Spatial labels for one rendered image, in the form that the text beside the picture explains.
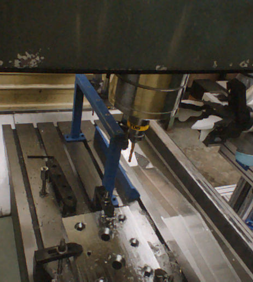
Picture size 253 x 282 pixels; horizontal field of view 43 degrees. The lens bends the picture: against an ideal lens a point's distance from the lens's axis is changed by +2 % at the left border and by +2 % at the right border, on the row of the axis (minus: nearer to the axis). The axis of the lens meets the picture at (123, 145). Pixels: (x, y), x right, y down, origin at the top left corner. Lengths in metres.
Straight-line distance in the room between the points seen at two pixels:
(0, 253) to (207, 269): 0.82
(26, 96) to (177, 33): 1.33
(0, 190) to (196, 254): 0.91
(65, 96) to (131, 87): 1.21
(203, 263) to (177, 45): 1.01
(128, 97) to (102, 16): 0.21
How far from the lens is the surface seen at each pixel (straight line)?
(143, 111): 0.62
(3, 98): 1.76
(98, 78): 1.32
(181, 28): 0.52
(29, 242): 1.09
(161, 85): 0.60
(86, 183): 1.29
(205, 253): 1.43
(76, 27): 0.45
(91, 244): 0.98
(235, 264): 1.53
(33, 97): 1.77
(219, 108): 0.84
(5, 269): 1.39
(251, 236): 1.48
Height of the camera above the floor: 1.77
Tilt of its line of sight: 34 degrees down
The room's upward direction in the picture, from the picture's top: 12 degrees clockwise
